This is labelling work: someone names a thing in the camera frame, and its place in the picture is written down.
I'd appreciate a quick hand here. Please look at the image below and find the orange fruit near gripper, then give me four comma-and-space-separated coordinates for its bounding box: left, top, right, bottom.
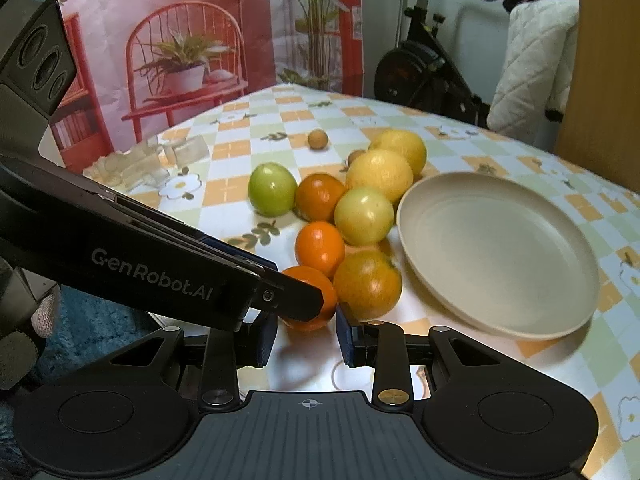
282, 266, 338, 332

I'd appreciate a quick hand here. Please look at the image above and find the small orange middle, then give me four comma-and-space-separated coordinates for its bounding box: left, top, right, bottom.
295, 221, 345, 278

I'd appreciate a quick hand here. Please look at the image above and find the large orange right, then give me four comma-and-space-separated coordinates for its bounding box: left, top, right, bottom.
333, 250, 402, 321

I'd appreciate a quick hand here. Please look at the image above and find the orange fruit top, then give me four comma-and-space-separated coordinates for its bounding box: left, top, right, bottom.
295, 174, 346, 222

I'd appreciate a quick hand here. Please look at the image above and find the green apple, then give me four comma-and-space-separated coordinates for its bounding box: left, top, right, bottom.
247, 162, 297, 217

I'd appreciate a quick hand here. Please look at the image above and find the clear plastic organizer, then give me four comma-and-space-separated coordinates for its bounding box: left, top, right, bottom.
82, 136, 208, 191

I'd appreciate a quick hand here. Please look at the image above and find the blue fuzzy rug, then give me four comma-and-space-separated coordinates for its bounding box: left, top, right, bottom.
1, 286, 157, 479

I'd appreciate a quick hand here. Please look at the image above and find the yellow-green apple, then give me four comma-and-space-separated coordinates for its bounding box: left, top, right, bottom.
334, 188, 395, 246

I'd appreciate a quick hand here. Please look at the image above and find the beige round plate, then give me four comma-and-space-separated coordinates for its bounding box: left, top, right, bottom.
397, 172, 600, 340

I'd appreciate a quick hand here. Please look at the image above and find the large yellow lemon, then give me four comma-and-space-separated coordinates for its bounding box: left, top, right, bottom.
345, 150, 413, 204

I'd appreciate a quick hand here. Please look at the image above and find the small brown longan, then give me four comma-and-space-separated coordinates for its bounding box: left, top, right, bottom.
307, 129, 329, 151

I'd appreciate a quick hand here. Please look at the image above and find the checkered floral tablecloth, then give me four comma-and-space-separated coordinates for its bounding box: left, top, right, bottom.
116, 84, 639, 479

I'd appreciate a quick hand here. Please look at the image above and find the rear yellow lemon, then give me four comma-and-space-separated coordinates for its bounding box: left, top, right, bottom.
369, 129, 427, 177

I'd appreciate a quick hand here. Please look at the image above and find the printed backdrop poster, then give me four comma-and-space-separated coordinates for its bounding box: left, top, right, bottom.
51, 0, 363, 172

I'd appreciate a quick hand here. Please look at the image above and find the black exercise bike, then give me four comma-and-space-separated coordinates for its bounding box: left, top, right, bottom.
373, 0, 569, 129

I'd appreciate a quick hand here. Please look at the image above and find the wooden board panel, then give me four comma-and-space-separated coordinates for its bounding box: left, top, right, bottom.
554, 0, 639, 192

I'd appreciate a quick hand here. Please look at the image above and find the white quilted cloth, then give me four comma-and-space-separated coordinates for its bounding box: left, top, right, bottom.
487, 0, 579, 144

